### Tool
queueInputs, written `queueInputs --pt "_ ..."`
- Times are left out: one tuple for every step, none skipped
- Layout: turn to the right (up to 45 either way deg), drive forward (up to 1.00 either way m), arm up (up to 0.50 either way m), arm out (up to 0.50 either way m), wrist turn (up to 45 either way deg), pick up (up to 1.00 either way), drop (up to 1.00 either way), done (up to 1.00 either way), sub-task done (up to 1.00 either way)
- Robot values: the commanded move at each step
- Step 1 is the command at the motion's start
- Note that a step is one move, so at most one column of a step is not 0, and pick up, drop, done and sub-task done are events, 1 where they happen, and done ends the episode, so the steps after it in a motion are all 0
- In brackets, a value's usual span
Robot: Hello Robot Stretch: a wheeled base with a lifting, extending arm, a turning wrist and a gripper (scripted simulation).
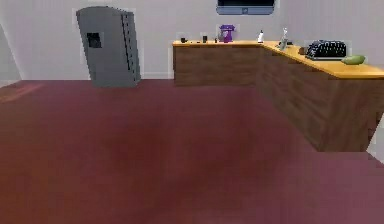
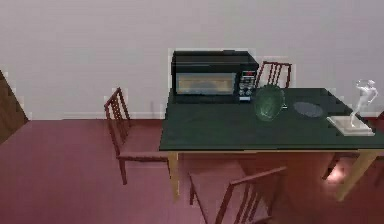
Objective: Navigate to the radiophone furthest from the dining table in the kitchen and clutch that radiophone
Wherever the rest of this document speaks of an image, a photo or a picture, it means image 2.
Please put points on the dark green dining table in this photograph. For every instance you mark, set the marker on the dark green dining table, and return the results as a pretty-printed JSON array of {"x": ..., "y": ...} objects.
[{"x": 216, "y": 130}]

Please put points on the black microwave oven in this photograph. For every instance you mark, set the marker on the black microwave oven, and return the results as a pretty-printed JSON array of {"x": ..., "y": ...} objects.
[{"x": 213, "y": 75}]

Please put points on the red wooden chair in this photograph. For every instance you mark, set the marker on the red wooden chair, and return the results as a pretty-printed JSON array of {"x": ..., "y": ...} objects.
[
  {"x": 121, "y": 133},
  {"x": 274, "y": 73},
  {"x": 240, "y": 196}
]

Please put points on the green lettuce head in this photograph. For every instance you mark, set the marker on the green lettuce head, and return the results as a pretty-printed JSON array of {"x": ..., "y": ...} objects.
[{"x": 268, "y": 101}]

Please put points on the grey round plate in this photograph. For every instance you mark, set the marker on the grey round plate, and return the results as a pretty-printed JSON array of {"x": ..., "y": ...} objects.
[{"x": 308, "y": 109}]

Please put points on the white figure statue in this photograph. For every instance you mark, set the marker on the white figure statue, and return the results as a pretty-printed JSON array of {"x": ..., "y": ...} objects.
[{"x": 358, "y": 115}]

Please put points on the brown wooden cabinet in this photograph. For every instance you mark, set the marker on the brown wooden cabinet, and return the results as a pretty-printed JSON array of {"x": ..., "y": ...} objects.
[{"x": 8, "y": 110}]

